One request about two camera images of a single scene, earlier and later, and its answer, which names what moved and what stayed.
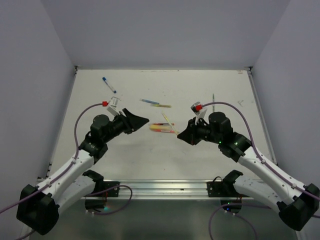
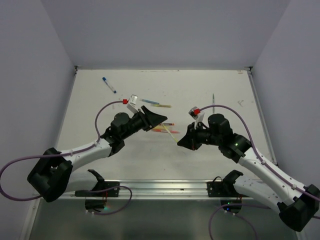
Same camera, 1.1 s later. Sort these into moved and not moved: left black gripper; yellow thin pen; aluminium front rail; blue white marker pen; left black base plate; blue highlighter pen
Moved: yellow thin pen; left black gripper
Not moved: aluminium front rail; blue white marker pen; left black base plate; blue highlighter pen
